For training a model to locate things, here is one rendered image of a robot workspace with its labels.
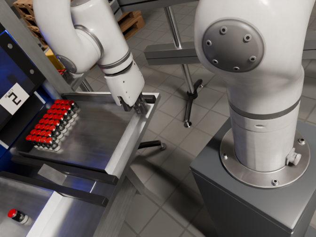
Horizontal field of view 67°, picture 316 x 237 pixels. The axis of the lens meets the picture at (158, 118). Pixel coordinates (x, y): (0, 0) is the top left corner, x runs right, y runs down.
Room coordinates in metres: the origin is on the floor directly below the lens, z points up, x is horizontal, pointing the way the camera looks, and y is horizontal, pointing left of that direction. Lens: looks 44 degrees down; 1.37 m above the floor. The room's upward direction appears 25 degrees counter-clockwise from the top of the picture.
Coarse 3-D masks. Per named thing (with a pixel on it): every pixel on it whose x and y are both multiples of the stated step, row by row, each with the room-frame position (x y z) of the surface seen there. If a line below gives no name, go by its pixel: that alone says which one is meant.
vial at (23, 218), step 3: (15, 213) 0.37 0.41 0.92; (18, 213) 0.37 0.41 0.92; (21, 213) 0.37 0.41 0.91; (12, 216) 0.36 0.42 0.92; (15, 216) 0.37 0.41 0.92; (18, 216) 0.37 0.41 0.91; (21, 216) 0.37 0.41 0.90; (24, 216) 0.37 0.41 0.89; (27, 216) 0.38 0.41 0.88; (15, 219) 0.36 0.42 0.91; (18, 219) 0.36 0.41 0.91; (21, 219) 0.36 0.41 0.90; (24, 219) 0.37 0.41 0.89; (21, 222) 0.36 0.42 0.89
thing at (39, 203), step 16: (0, 176) 0.52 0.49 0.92; (0, 192) 0.50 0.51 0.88; (16, 192) 0.47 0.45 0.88; (32, 192) 0.45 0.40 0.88; (48, 192) 0.41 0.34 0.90; (0, 208) 0.44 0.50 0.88; (16, 208) 0.42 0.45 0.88; (32, 208) 0.39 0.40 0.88; (48, 208) 0.36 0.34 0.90; (0, 224) 0.39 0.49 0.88; (16, 224) 0.37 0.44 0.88; (32, 224) 0.33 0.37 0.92
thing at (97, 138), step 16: (80, 96) 0.75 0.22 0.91; (96, 96) 0.70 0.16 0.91; (80, 112) 0.69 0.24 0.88; (96, 112) 0.65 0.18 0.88; (112, 112) 0.62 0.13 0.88; (128, 112) 0.58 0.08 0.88; (80, 128) 0.61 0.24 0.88; (96, 128) 0.58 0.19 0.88; (112, 128) 0.55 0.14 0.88; (128, 128) 0.49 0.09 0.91; (64, 144) 0.57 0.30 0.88; (80, 144) 0.54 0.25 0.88; (96, 144) 0.51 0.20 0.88; (112, 144) 0.48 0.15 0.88; (48, 160) 0.52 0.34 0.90; (64, 160) 0.47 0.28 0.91; (80, 160) 0.48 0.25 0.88; (96, 160) 0.45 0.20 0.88; (112, 160) 0.41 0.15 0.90
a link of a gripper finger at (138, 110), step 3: (135, 105) 0.51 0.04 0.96; (141, 105) 0.51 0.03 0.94; (135, 108) 0.52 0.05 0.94; (138, 108) 0.51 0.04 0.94; (141, 108) 0.52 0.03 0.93; (144, 108) 0.52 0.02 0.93; (135, 111) 0.53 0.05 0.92; (138, 111) 0.52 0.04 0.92; (141, 111) 0.51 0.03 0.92; (144, 111) 0.51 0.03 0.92; (141, 114) 0.52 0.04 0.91; (144, 114) 0.52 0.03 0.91
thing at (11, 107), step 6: (12, 90) 0.73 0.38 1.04; (18, 90) 0.74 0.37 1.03; (6, 96) 0.70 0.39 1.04; (12, 96) 0.71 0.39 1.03; (18, 96) 0.73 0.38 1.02; (24, 96) 0.74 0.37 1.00; (0, 102) 0.69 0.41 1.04; (6, 102) 0.69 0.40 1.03; (12, 102) 0.70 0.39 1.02; (6, 108) 0.68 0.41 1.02; (12, 108) 0.69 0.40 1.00; (18, 108) 0.70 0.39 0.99; (12, 114) 0.68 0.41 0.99
